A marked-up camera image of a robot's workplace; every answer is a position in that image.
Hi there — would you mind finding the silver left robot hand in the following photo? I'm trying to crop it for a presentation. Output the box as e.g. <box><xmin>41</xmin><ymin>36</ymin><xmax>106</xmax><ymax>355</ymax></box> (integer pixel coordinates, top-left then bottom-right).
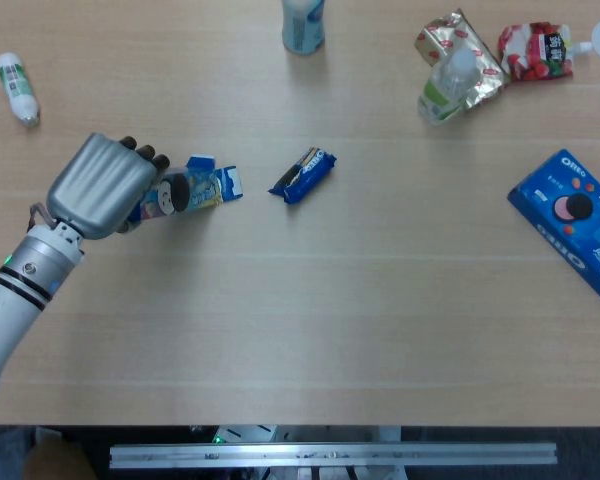
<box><xmin>45</xmin><ymin>132</ymin><xmax>172</xmax><ymax>241</ymax></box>

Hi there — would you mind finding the blue Oreo cookie packet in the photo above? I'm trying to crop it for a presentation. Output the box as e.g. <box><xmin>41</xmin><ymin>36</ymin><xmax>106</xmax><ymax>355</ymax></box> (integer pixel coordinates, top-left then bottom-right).
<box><xmin>267</xmin><ymin>146</ymin><xmax>338</xmax><ymax>206</ymax></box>

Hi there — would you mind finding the robot base under table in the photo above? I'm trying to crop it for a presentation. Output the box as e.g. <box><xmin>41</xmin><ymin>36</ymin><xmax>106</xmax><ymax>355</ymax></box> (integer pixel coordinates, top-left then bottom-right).
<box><xmin>187</xmin><ymin>424</ymin><xmax>404</xmax><ymax>446</ymax></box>

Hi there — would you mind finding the large blue Oreo box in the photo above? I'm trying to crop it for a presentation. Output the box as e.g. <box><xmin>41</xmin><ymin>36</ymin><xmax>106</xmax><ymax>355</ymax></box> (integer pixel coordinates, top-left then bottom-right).
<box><xmin>507</xmin><ymin>148</ymin><xmax>600</xmax><ymax>302</ymax></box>

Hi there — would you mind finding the small white green-label bottle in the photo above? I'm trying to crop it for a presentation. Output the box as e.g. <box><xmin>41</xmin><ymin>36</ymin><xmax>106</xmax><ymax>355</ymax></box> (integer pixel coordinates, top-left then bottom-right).
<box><xmin>0</xmin><ymin>51</ymin><xmax>41</xmax><ymax>126</ymax></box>

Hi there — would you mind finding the tall white blue-label bottle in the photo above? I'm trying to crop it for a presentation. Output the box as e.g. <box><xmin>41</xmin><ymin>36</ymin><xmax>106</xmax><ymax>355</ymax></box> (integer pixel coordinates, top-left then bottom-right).
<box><xmin>281</xmin><ymin>0</ymin><xmax>327</xmax><ymax>55</ymax></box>

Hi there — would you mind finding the clear green-label water bottle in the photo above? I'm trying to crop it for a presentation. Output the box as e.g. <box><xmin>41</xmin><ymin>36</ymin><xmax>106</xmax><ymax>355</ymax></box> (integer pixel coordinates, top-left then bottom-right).
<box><xmin>417</xmin><ymin>47</ymin><xmax>480</xmax><ymax>127</ymax></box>

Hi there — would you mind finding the gold foil snack packet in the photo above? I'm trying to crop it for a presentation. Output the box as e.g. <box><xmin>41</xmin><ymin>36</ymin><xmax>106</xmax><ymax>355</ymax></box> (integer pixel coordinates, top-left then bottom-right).
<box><xmin>414</xmin><ymin>8</ymin><xmax>511</xmax><ymax>112</ymax></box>

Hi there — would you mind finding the red strawberry drink pouch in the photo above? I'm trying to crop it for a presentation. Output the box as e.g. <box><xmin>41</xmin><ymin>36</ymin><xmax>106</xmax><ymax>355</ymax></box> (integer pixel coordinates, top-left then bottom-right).
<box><xmin>497</xmin><ymin>21</ymin><xmax>593</xmax><ymax>83</ymax></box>

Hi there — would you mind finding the aluminium profile rail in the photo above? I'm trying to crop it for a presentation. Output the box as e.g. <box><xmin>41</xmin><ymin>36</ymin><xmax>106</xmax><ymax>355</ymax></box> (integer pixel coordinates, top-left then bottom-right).
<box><xmin>109</xmin><ymin>441</ymin><xmax>558</xmax><ymax>470</ymax></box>

